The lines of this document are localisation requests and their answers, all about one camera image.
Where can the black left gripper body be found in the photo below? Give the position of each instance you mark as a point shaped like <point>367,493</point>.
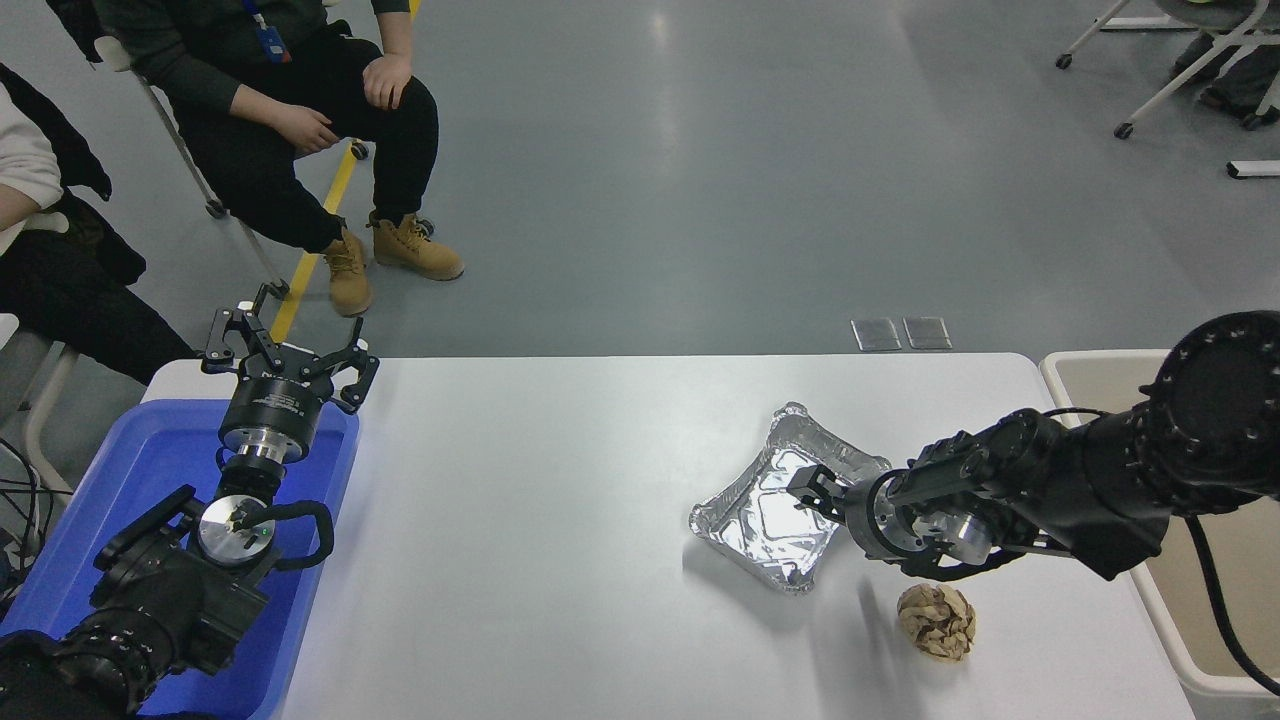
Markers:
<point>275,405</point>

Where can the seated person's left hand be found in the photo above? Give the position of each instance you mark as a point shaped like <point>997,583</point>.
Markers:
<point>388,80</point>

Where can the blue ID badge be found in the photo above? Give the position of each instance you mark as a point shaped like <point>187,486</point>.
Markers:
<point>272,42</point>

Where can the seated person's right hand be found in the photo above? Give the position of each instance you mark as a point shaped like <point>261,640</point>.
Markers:
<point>305,128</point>

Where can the large pale bin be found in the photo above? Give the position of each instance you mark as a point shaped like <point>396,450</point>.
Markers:
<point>1250,560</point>

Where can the silver foil tray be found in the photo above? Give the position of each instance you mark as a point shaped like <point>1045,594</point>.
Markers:
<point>750,525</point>

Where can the silver floor socket cover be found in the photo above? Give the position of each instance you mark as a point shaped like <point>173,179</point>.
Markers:
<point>876,335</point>
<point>927,333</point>

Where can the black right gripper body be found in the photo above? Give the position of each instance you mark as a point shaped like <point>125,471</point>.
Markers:
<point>862,515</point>

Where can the crumpled tan paper ball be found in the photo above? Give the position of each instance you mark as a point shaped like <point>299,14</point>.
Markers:
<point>937,622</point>

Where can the white floor bar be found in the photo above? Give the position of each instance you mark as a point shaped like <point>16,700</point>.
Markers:
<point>1255,169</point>

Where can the white wheeled chair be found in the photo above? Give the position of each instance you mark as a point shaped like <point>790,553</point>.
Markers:
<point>1170,85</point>

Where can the white tubular chair frame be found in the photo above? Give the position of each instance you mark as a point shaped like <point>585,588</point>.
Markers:
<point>48,390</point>

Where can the blue plastic tray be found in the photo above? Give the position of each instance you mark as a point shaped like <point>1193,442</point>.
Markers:
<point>130,470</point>

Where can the seated person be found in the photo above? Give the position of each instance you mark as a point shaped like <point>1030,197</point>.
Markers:
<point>250,180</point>

